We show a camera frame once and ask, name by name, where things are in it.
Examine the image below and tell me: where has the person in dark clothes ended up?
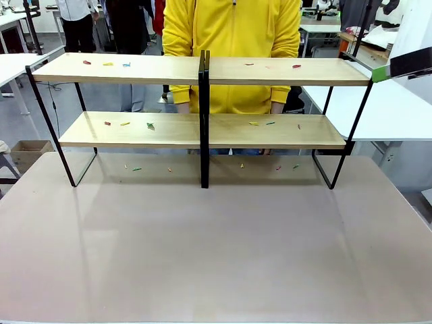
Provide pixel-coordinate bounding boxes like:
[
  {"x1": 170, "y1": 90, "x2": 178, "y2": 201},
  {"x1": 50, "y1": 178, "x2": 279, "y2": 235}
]
[{"x1": 106, "y1": 0, "x2": 151, "y2": 112}]

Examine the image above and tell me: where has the dark hanging jacket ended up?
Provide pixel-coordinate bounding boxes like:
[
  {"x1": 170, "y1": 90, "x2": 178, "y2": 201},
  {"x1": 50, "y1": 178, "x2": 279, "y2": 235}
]
[{"x1": 340, "y1": 0, "x2": 372, "y2": 33}]

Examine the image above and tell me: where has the white background table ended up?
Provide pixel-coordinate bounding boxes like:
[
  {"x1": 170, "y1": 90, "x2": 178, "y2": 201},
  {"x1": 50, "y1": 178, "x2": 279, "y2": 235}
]
[{"x1": 298, "y1": 15, "x2": 342, "y2": 58}]

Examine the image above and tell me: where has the cardboard box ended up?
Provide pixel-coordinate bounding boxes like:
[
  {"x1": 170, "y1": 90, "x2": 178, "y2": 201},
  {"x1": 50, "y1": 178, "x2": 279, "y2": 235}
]
[{"x1": 11, "y1": 140, "x2": 55, "y2": 175}]

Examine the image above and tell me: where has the black cable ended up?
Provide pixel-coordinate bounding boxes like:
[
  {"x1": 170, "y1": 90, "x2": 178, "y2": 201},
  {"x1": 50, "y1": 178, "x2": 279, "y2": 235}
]
[{"x1": 47, "y1": 82, "x2": 63, "y2": 136}]

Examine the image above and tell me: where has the large white table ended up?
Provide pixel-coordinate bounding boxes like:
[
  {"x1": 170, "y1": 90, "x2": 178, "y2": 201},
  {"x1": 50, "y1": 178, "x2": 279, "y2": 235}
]
[{"x1": 301, "y1": 79, "x2": 432, "y2": 142}]

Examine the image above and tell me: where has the person in white shirt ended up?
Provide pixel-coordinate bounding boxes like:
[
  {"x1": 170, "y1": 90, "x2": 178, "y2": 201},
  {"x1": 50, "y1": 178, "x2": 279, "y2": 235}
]
[{"x1": 55, "y1": 0, "x2": 101, "y2": 54}]

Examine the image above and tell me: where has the person's left forearm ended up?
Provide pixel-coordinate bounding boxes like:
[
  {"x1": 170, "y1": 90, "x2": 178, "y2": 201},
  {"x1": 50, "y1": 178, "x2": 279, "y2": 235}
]
[{"x1": 269, "y1": 33, "x2": 301, "y2": 104}]

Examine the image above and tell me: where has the person in yellow hoodie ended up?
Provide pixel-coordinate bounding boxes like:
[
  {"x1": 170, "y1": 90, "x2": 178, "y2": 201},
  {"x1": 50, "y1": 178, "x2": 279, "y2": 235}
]
[{"x1": 161, "y1": 0, "x2": 302, "y2": 157}]

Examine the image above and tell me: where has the person in red jacket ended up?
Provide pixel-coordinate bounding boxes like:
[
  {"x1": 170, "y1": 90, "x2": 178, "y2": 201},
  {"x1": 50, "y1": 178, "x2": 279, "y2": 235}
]
[{"x1": 151, "y1": 0, "x2": 167, "y2": 36}]

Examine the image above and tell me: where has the white cloth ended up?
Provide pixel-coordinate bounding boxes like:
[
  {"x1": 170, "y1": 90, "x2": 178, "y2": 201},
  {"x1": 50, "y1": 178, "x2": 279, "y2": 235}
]
[{"x1": 362, "y1": 24, "x2": 404, "y2": 47}]

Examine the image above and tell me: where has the white side table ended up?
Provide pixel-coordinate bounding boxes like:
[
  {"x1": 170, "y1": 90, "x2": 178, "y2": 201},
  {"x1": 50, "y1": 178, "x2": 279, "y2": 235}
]
[{"x1": 0, "y1": 45, "x2": 67, "y2": 117}]

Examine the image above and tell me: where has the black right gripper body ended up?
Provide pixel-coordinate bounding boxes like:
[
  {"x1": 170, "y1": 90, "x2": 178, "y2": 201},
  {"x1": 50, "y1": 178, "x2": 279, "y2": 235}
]
[{"x1": 389, "y1": 48, "x2": 432, "y2": 80}]

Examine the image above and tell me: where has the person's right forearm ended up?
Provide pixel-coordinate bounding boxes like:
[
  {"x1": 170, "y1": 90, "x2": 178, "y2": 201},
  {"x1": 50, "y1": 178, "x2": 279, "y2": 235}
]
[{"x1": 163, "y1": 33, "x2": 193, "y2": 105}]

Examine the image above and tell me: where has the white background desk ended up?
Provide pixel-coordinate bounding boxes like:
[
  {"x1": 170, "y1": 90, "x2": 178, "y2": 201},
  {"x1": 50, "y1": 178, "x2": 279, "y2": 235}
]
[{"x1": 0, "y1": 11, "x2": 38, "y2": 53}]

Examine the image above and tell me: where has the black stand pole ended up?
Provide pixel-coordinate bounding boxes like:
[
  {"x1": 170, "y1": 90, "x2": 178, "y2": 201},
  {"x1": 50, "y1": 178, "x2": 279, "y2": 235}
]
[{"x1": 23, "y1": 0, "x2": 45, "y2": 57}]

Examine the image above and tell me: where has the black camera stand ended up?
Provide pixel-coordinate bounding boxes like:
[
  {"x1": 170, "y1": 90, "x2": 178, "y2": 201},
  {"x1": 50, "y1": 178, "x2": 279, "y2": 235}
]
[{"x1": 338, "y1": 0, "x2": 376, "y2": 72}]

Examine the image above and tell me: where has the wooden two-tier shelf unit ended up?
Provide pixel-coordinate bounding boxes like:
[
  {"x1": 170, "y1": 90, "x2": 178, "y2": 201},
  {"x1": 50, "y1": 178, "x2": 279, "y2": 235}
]
[
  {"x1": 25, "y1": 50, "x2": 207, "y2": 189},
  {"x1": 205, "y1": 50, "x2": 375, "y2": 190}
]

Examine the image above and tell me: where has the grey chair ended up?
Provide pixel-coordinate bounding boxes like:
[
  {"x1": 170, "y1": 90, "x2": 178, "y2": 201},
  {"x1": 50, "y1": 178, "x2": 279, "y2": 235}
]
[{"x1": 0, "y1": 140, "x2": 21, "y2": 195}]

